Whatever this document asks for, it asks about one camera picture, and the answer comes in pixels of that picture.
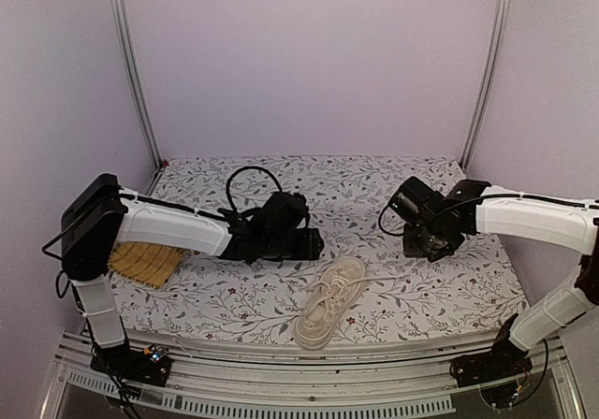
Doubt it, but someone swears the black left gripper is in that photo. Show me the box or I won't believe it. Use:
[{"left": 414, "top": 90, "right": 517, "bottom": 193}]
[{"left": 263, "top": 228, "right": 326, "bottom": 262}]

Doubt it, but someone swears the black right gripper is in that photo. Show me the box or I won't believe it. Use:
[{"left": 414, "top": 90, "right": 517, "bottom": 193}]
[{"left": 402, "top": 220, "right": 456, "bottom": 258}]

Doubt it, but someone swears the cream lace platform sneaker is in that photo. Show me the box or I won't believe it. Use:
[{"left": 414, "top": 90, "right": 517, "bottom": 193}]
[{"left": 293, "top": 255, "right": 399, "bottom": 351}]

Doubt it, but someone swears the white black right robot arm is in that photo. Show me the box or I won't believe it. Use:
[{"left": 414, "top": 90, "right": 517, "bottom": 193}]
[{"left": 388, "top": 177, "right": 598, "bottom": 378}]

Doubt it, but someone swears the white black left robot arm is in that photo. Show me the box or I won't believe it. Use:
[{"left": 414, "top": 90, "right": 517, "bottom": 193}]
[{"left": 42, "top": 174, "right": 324, "bottom": 376}]

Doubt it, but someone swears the floral patterned table mat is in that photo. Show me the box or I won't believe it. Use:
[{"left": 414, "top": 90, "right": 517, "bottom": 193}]
[{"left": 95, "top": 154, "right": 531, "bottom": 346}]

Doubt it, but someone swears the yellow woven placemat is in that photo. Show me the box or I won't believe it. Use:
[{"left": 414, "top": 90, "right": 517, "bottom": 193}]
[{"left": 109, "top": 241, "right": 187, "bottom": 289}]

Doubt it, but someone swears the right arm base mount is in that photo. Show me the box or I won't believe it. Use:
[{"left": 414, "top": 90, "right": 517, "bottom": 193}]
[{"left": 449, "top": 331, "right": 533, "bottom": 387}]

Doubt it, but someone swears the aluminium front rail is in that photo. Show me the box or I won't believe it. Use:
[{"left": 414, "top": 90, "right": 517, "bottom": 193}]
[{"left": 39, "top": 329, "right": 586, "bottom": 419}]

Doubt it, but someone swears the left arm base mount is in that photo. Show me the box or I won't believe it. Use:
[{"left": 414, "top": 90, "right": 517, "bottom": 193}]
[{"left": 90, "top": 343, "right": 173, "bottom": 387}]

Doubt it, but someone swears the right aluminium frame post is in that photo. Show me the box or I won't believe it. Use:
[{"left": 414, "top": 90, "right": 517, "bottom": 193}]
[{"left": 459, "top": 0, "right": 511, "bottom": 173}]

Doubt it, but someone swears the aluminium frame post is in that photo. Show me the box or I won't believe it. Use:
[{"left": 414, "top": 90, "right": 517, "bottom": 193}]
[
  {"left": 110, "top": 0, "right": 163, "bottom": 171},
  {"left": 459, "top": 0, "right": 511, "bottom": 173}
]

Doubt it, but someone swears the left aluminium frame post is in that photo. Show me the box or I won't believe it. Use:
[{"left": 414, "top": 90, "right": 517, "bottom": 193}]
[{"left": 110, "top": 0, "right": 163, "bottom": 171}]

